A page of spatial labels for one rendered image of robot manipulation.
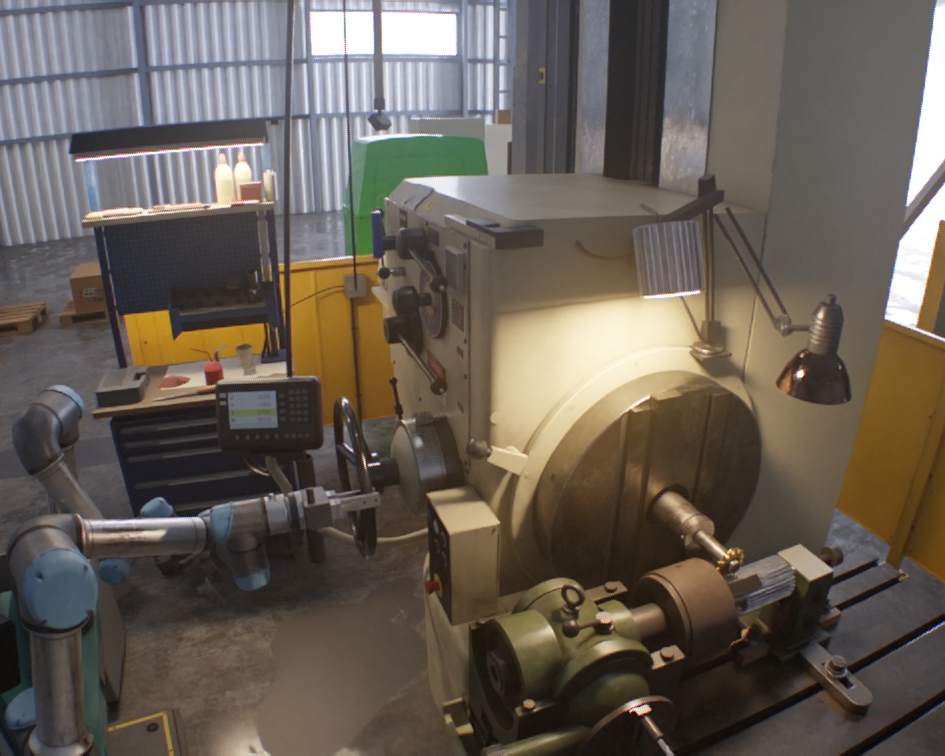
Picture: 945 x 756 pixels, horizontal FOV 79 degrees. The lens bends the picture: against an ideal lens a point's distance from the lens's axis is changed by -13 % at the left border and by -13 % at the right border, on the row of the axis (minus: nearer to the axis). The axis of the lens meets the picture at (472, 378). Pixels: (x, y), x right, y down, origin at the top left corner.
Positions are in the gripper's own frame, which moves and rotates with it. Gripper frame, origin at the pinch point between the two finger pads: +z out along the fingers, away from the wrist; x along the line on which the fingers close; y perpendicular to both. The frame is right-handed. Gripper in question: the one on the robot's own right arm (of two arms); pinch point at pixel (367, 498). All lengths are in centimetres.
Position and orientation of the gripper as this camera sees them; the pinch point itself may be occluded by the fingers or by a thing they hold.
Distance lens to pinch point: 134.0
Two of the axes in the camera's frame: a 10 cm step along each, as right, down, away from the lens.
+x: -3.4, -0.8, 9.4
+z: 9.4, -1.4, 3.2
